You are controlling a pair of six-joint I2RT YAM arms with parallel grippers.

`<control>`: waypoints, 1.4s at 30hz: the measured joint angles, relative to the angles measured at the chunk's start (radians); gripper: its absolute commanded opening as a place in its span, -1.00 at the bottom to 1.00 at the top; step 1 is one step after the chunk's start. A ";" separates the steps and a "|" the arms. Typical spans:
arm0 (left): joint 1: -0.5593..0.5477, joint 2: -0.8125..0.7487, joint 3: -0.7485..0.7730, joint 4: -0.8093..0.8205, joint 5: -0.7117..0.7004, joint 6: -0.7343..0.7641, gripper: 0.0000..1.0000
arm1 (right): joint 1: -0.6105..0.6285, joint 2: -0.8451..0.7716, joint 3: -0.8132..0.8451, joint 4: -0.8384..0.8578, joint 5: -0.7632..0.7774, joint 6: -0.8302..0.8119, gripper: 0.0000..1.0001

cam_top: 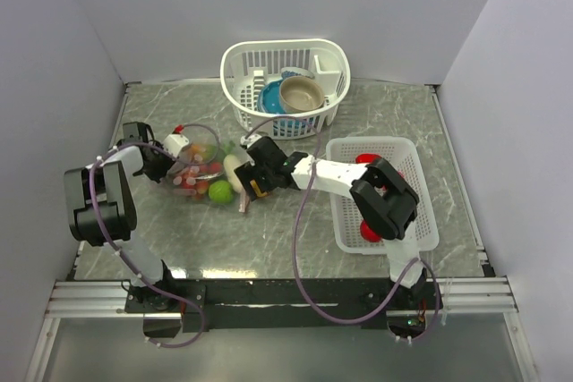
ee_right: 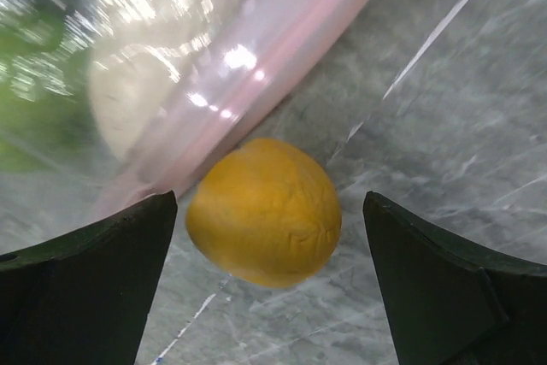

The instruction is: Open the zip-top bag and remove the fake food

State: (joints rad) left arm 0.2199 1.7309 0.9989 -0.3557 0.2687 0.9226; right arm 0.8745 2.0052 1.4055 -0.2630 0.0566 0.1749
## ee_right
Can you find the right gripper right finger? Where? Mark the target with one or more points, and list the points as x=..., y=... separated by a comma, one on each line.
x=449, y=300

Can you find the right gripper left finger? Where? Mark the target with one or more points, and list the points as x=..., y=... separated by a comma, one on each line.
x=84, y=297

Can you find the green fake fruit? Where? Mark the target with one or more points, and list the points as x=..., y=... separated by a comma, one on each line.
x=45, y=113

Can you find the orange fake fruit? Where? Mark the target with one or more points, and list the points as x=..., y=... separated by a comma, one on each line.
x=266, y=213

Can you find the clear zip top bag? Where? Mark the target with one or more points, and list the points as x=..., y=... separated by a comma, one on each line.
x=438, y=105

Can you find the white fake radish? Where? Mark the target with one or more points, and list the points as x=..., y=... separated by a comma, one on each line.
x=141, y=49

